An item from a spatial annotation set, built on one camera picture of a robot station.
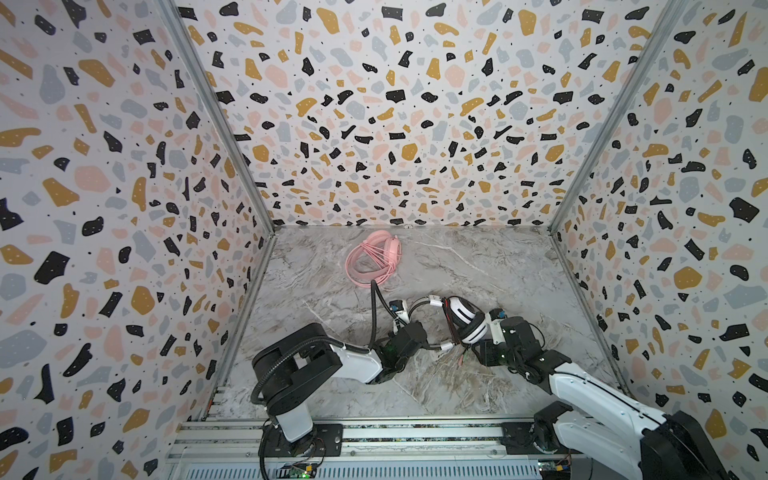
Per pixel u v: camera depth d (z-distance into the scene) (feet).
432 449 2.40
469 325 2.68
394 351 2.25
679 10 2.30
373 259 3.59
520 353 2.17
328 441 2.41
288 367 1.54
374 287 2.50
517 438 2.45
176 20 2.30
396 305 2.62
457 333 2.75
